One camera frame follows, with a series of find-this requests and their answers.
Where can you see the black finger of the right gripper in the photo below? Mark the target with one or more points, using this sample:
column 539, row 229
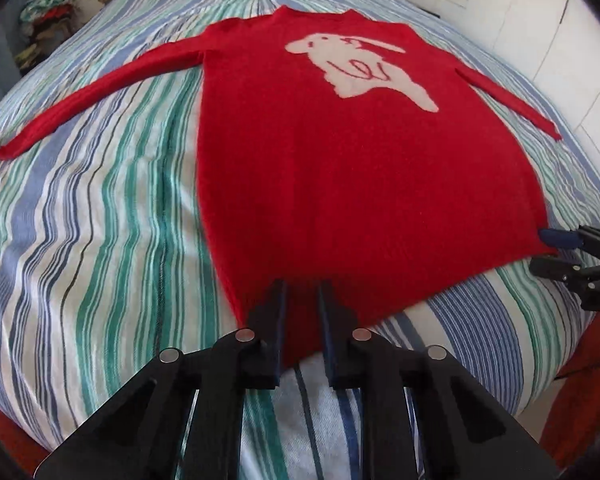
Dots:
column 556, row 269

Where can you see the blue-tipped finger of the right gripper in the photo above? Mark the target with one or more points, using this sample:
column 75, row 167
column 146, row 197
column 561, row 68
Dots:
column 585, row 238

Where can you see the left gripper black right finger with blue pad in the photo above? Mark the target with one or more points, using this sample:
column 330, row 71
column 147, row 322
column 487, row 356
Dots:
column 423, row 413

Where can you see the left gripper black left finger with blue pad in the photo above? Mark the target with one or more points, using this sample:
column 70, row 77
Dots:
column 180, row 416

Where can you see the red sweater with white rabbit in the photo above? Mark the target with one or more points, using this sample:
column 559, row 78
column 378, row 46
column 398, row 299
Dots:
column 332, row 147

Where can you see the pile of mixed clothes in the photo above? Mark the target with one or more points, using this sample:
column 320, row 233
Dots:
column 45, row 24

